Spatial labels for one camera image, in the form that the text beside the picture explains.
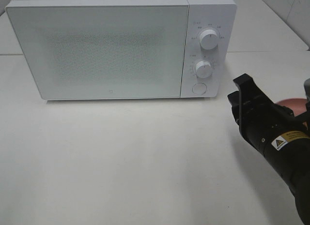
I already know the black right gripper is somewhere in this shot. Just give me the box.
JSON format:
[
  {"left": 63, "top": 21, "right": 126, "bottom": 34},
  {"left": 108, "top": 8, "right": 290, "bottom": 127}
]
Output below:
[{"left": 228, "top": 74, "right": 310, "bottom": 150}]

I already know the white round door button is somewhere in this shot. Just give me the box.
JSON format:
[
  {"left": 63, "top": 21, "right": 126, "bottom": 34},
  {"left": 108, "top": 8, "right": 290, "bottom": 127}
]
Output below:
[{"left": 192, "top": 83, "right": 207, "bottom": 95}]

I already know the pink round plate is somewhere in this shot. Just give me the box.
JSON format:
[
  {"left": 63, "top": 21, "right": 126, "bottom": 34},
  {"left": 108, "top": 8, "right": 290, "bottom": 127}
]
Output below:
[{"left": 277, "top": 98, "right": 308, "bottom": 117}]

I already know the white microwave door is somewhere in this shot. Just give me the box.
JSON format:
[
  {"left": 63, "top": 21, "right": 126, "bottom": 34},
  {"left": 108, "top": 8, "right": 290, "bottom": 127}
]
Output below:
[{"left": 7, "top": 5, "right": 188, "bottom": 100}]

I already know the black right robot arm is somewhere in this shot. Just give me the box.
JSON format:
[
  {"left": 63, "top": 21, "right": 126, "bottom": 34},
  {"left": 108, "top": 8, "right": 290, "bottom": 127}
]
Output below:
[{"left": 228, "top": 74, "right": 310, "bottom": 225}]

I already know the white microwave oven body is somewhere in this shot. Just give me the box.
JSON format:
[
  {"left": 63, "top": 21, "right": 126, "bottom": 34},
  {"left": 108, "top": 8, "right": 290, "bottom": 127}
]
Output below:
[{"left": 5, "top": 0, "right": 237, "bottom": 99}]

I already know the lower white round knob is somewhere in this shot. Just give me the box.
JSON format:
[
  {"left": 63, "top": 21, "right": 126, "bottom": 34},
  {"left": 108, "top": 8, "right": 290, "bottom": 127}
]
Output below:
[{"left": 195, "top": 60, "right": 213, "bottom": 78}]

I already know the white round knob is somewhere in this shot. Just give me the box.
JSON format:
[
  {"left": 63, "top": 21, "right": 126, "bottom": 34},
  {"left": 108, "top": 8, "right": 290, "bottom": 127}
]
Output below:
[
  {"left": 199, "top": 28, "right": 218, "bottom": 50},
  {"left": 195, "top": 60, "right": 213, "bottom": 78}
]

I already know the upper white round knob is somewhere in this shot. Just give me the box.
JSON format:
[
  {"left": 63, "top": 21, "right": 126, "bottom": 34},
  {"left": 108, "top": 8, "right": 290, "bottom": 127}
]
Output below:
[{"left": 199, "top": 28, "right": 218, "bottom": 50}]

